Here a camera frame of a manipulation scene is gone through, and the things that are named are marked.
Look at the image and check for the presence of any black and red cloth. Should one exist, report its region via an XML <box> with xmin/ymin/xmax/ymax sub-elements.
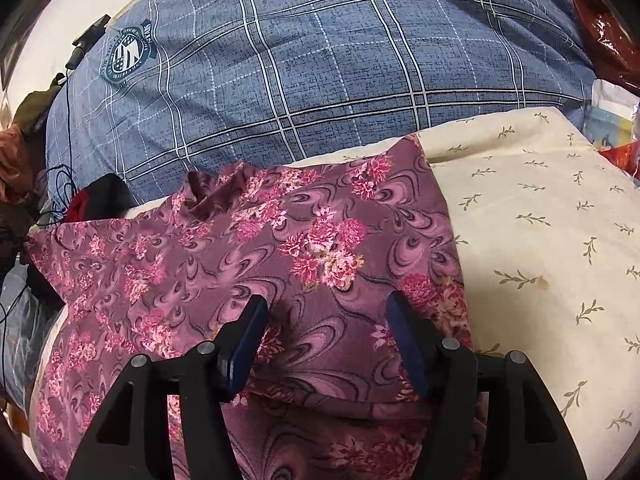
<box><xmin>62</xmin><ymin>174</ymin><xmax>137</xmax><ymax>224</ymax></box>

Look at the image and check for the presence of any colourful plastic packet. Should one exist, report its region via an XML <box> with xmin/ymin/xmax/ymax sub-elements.
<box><xmin>584</xmin><ymin>79</ymin><xmax>640</xmax><ymax>182</ymax></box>

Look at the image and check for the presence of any black clip device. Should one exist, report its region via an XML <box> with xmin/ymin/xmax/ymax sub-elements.
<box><xmin>66</xmin><ymin>14</ymin><xmax>111</xmax><ymax>70</ymax></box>

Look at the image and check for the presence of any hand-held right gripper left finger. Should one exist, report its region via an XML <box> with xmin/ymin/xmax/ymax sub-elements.
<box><xmin>65</xmin><ymin>294</ymin><xmax>271</xmax><ymax>480</ymax></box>

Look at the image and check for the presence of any orange-brown cloth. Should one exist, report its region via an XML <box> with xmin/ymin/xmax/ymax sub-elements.
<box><xmin>0</xmin><ymin>122</ymin><xmax>49</xmax><ymax>207</ymax></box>

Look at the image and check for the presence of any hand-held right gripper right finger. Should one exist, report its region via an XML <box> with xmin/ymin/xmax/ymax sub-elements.
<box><xmin>384</xmin><ymin>291</ymin><xmax>589</xmax><ymax>480</ymax></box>

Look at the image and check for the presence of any purple floral garment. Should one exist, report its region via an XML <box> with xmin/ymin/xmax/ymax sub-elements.
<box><xmin>27</xmin><ymin>132</ymin><xmax>488</xmax><ymax>480</ymax></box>

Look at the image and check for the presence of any blue plaid blanket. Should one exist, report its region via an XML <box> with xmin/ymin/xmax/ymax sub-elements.
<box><xmin>45</xmin><ymin>0</ymin><xmax>597</xmax><ymax>207</ymax></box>

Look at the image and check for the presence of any red plastic bag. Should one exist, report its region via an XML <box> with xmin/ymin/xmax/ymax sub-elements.
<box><xmin>567</xmin><ymin>0</ymin><xmax>640</xmax><ymax>95</ymax></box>

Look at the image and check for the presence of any black cable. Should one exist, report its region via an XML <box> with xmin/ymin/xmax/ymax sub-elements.
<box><xmin>0</xmin><ymin>66</ymin><xmax>82</xmax><ymax>333</ymax></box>

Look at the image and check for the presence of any olive green cloth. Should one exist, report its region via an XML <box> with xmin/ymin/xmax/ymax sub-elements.
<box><xmin>12</xmin><ymin>74</ymin><xmax>67</xmax><ymax>135</ymax></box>

